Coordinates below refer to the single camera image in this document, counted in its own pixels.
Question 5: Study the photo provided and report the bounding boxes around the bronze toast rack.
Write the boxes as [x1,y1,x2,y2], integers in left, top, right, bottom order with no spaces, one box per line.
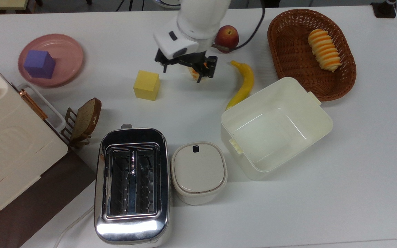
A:
[60,107,91,149]

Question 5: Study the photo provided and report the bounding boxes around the yellow cube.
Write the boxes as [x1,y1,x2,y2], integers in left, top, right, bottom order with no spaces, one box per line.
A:
[133,70,161,102]

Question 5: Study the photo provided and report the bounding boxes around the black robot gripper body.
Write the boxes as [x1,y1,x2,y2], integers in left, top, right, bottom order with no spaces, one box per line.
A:
[155,48,218,79]

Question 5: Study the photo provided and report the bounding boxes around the chrome two-slot toaster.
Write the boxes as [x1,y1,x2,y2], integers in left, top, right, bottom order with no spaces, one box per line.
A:
[94,124,172,247]

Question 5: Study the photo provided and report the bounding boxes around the brown wicker basket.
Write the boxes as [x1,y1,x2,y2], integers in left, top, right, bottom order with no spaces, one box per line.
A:
[267,9,357,102]

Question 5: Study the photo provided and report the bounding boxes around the black clamp mount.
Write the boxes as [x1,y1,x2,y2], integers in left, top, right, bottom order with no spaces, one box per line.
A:
[370,0,397,19]

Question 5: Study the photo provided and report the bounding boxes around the cream plastic open container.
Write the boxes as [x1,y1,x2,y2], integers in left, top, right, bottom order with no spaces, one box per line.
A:
[220,76,334,181]

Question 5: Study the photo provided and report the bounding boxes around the cream bread box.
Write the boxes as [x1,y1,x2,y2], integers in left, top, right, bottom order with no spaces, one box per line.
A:
[0,51,69,226]

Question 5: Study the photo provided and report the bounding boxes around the yellow banana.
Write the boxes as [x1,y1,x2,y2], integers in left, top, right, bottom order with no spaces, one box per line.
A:
[225,60,255,111]

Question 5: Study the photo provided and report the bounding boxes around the red apple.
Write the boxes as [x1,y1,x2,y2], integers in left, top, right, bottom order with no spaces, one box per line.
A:
[214,25,240,54]

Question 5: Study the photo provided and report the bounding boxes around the orange striped bread roll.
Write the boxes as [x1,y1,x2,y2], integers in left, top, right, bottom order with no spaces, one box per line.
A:
[307,29,342,73]

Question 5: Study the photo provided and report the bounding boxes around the white frame handle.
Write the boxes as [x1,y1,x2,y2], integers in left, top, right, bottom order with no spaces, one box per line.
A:
[17,83,67,132]

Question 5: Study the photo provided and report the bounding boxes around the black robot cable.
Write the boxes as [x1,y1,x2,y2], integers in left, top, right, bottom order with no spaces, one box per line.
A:
[212,0,266,51]

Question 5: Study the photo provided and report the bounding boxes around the white toaster power cable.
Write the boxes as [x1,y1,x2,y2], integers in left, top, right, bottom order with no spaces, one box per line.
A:
[53,205,95,248]

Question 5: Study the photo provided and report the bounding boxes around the pink plate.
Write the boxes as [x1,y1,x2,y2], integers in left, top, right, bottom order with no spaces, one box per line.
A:
[18,33,84,87]

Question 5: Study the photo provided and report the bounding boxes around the pale yellow side table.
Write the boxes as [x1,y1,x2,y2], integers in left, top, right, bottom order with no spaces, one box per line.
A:
[0,0,30,11]

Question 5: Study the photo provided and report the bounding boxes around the copper bar handle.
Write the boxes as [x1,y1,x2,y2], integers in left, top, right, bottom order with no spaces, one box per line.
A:
[19,89,49,120]

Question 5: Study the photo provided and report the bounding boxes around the brown bread slice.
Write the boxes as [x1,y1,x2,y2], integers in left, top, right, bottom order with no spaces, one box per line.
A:
[70,97,102,141]

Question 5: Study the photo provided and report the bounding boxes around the purple cube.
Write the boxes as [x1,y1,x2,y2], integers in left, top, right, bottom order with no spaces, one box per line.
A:
[24,50,57,80]

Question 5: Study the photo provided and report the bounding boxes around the cream canister with lid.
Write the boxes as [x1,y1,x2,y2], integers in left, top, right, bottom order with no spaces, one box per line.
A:
[171,142,228,206]

